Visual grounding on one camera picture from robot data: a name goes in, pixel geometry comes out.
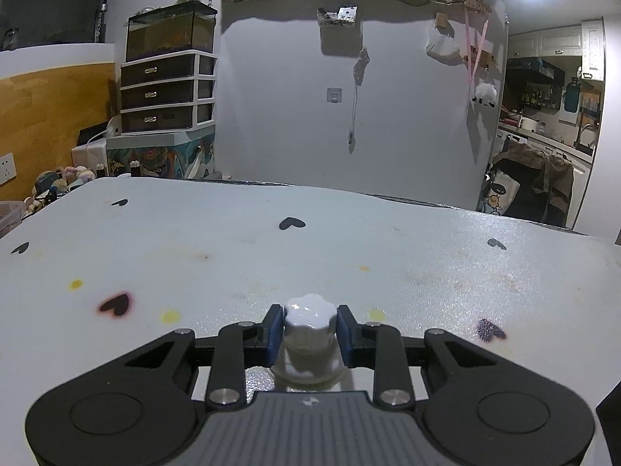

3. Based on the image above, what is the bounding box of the white flower-lid jar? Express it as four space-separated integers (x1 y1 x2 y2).
271 294 349 391

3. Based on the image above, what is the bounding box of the chair with brown jacket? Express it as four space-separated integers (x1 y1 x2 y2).
479 139 574 227

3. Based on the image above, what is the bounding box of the white plastic drawer unit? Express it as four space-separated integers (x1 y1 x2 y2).
120 49 217 134

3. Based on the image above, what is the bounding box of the white plush toy hanging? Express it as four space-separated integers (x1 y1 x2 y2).
472 82 498 107

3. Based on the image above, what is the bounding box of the glass fish tank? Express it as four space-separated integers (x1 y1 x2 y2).
125 0 218 61

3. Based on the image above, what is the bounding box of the wall power outlet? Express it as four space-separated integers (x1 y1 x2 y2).
0 153 17 185

